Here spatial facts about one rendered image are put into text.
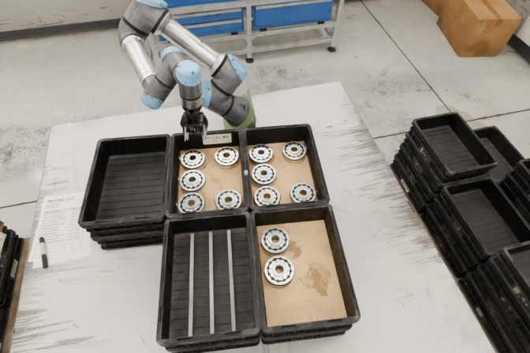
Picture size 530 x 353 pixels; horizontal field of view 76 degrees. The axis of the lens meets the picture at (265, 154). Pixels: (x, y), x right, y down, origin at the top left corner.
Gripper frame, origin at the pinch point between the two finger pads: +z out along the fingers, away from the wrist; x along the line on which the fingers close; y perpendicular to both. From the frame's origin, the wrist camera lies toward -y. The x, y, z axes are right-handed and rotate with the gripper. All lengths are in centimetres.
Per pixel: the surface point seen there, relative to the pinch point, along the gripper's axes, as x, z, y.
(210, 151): 5.5, 16.5, -5.3
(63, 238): -54, 34, 25
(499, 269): 135, 40, 47
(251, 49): 40, 83, -178
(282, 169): 35.9, 13.9, 7.2
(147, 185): -20.4, 18.8, 10.3
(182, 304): -4, 17, 58
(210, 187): 5.3, 16.5, 13.4
